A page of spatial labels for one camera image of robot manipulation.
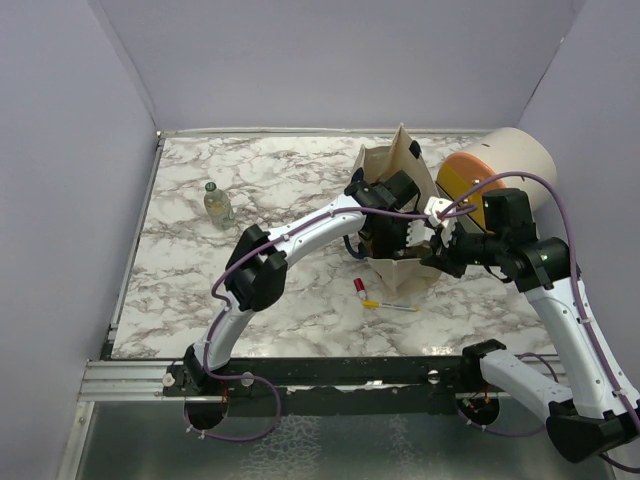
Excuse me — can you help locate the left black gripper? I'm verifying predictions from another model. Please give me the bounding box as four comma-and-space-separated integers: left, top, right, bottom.
369, 213, 420, 274

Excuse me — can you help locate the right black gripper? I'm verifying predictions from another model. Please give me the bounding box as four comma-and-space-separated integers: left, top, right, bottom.
421, 215, 507, 278

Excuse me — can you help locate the beige canvas bag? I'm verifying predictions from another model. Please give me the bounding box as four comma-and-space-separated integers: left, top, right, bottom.
351, 124, 440, 297

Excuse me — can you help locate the clear bottle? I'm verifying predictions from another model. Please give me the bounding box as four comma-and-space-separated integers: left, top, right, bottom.
203, 181, 234, 230

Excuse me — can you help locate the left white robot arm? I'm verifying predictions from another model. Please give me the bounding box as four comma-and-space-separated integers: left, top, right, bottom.
185, 171, 420, 395

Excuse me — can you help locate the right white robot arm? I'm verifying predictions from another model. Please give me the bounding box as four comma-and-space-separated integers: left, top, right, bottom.
421, 188, 639, 463

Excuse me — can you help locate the red capped small tube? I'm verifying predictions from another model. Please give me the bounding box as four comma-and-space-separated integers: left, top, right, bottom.
353, 278, 368, 301

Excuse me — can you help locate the yellow white pen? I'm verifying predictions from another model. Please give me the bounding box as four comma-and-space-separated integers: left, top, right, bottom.
362, 300, 418, 312

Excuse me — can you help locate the cream cylinder orange yellow face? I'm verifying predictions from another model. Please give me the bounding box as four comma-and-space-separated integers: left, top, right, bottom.
436, 127, 557, 229

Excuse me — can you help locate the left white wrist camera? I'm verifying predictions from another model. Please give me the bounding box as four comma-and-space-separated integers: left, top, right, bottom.
405, 220, 434, 248

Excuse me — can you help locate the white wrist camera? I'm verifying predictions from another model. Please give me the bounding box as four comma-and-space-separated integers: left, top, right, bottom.
424, 196, 456, 243
405, 220, 434, 248

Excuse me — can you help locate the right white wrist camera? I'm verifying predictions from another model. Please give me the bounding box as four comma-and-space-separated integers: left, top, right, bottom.
424, 196, 456, 243

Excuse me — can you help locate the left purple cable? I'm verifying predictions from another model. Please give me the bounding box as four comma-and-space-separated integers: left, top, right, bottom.
183, 207, 431, 441

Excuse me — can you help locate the purple cable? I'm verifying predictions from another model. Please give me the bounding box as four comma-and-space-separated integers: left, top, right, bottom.
183, 207, 431, 441
434, 171, 640, 471

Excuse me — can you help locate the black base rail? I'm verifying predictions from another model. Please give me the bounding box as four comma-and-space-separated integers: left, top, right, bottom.
163, 356, 487, 417

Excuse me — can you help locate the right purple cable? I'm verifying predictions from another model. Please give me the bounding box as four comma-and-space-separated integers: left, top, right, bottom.
434, 171, 640, 471

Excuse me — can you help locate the aluminium frame rail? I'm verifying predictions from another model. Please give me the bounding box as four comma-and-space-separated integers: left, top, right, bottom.
80, 356, 470, 401

